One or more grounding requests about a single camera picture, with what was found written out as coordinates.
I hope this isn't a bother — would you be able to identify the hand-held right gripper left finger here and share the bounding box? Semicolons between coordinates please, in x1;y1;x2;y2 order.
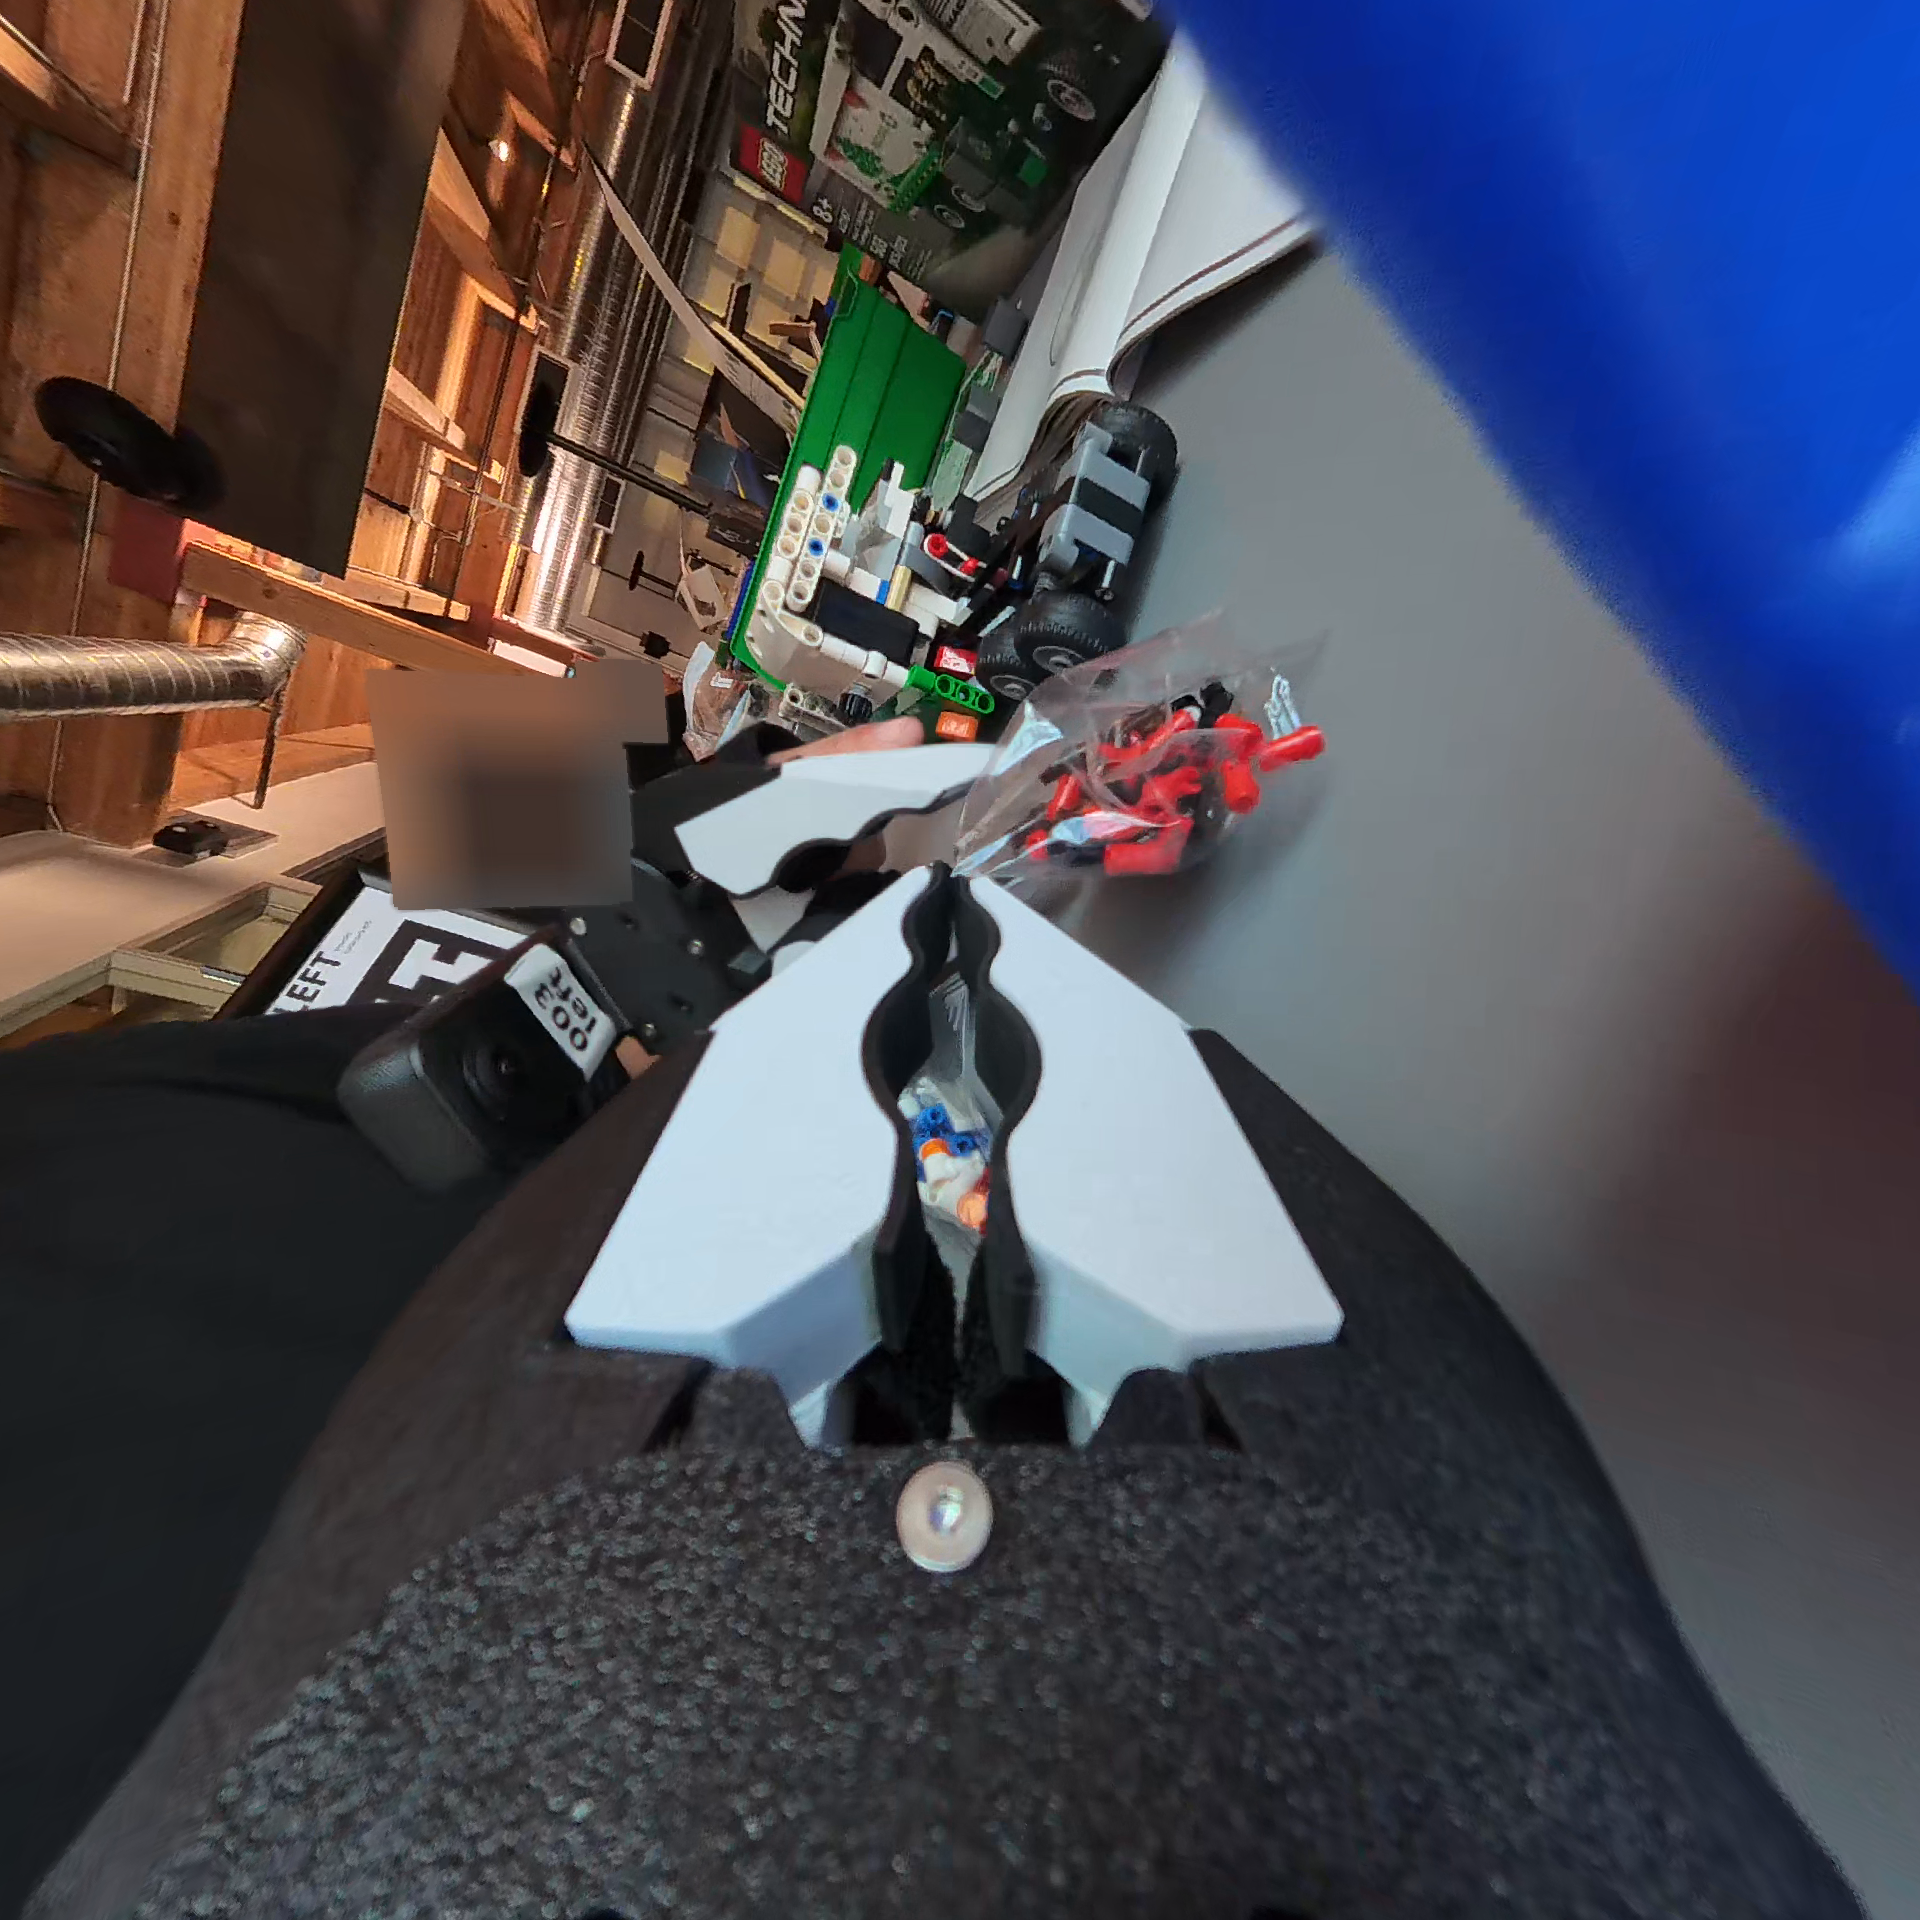
564;867;962;1451

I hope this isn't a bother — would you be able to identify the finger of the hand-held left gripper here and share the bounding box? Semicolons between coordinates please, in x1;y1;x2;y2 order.
671;744;1000;903
737;865;920;980

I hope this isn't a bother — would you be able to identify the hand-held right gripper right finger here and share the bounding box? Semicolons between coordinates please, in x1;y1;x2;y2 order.
957;873;1345;1447

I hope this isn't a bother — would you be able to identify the clear bag of blue pieces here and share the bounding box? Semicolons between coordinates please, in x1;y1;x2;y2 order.
895;977;1000;1242

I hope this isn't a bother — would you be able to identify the clear bag of red pieces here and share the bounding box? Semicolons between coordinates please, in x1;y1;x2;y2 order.
951;609;1330;888

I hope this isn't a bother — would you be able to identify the white green lego truck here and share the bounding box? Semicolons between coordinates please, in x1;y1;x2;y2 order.
727;403;1182;746

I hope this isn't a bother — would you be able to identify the white green lego panel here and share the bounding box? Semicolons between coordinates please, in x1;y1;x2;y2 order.
930;343;1010;500

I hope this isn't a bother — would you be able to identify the lego truck box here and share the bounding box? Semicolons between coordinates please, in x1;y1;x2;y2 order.
727;0;1174;281

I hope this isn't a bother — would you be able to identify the person's left hand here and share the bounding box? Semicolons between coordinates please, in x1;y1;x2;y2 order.
772;714;933;770

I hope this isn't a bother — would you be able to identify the green plastic bin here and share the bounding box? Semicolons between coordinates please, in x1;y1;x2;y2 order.
727;244;970;695

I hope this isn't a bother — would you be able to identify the person's black shirt torso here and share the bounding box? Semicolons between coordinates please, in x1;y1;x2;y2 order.
0;1002;514;1920

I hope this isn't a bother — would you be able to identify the open instruction booklet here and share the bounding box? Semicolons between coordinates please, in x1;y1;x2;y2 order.
966;41;1321;506

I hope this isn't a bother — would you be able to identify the black hanging panel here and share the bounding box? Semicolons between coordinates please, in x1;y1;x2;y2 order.
176;0;471;582

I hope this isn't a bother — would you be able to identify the blue plastic container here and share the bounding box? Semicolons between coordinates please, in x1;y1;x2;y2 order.
1158;0;1920;985

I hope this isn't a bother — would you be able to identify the large corrugated duct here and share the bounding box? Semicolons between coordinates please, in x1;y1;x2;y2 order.
510;60;710;636

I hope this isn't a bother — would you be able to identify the silver ventilation duct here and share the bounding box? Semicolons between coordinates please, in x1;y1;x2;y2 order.
0;616;310;723

